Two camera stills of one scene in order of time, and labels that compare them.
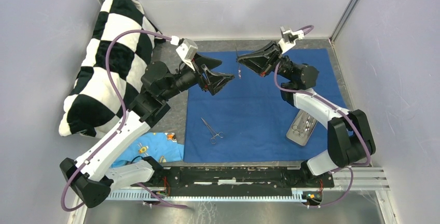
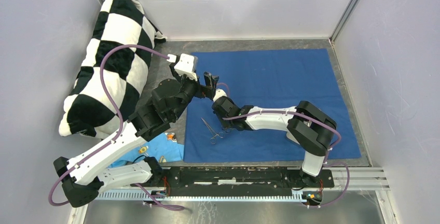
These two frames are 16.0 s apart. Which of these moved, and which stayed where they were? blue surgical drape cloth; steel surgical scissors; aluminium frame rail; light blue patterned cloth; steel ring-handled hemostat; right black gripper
Moved: steel surgical scissors; right black gripper
Stayed: blue surgical drape cloth; steel ring-handled hemostat; light blue patterned cloth; aluminium frame rail
